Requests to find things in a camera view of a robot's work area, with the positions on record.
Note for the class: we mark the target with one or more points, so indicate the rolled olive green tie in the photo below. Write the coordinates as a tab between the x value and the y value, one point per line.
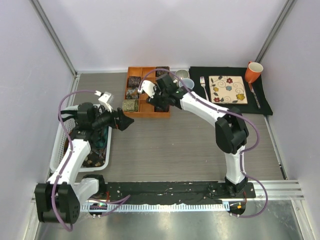
130	105

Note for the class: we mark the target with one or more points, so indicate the black cloth placemat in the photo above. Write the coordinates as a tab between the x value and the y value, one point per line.
196	72

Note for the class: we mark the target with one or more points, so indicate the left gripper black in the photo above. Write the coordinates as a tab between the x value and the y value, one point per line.
123	121

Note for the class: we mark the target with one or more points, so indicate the white plastic basket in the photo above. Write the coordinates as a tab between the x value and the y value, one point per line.
61	142

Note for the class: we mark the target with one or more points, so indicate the floral square plate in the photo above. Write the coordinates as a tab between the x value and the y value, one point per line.
227	90

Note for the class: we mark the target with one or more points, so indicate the dark red patterned tie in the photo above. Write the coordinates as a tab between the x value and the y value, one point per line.
162	109

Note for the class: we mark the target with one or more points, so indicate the patterned handle knife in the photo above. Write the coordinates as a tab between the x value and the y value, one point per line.
254	95

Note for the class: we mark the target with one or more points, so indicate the silver fork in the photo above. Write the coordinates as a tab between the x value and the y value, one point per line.
203	85

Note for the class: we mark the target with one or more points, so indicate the orange compartment tray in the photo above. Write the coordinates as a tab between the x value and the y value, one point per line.
145	110

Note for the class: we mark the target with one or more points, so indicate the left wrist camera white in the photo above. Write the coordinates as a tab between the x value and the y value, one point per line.
105	99

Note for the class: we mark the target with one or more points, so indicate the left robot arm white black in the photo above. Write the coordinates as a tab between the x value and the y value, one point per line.
59	199

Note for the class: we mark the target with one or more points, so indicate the rolled dark tie top right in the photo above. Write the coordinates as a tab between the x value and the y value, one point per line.
161	70

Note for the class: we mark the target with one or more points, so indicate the pile of patterned ties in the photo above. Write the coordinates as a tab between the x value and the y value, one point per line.
100	144

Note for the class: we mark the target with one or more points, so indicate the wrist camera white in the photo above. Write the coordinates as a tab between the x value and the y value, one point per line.
105	99
148	88

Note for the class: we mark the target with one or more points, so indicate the pale blue mug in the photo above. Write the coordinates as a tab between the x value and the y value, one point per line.
186	82

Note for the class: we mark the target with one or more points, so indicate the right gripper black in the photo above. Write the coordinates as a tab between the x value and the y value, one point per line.
153	101

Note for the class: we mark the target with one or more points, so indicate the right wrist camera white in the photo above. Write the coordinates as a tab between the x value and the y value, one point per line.
148	88

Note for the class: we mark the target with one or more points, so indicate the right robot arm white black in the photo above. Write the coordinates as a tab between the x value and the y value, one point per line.
231	131

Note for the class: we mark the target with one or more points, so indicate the orange mug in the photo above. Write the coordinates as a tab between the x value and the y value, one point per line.
253	71

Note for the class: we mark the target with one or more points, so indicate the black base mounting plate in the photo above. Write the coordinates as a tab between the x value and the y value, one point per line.
173	192

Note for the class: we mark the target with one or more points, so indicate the rolled brown patterned tie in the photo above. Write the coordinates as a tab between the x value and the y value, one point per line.
132	93

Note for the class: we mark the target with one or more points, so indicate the rolled purple patterned tie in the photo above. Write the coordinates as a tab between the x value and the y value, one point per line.
133	81

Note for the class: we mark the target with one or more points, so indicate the grey ribbed mug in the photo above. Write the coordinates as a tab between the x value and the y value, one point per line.
181	74

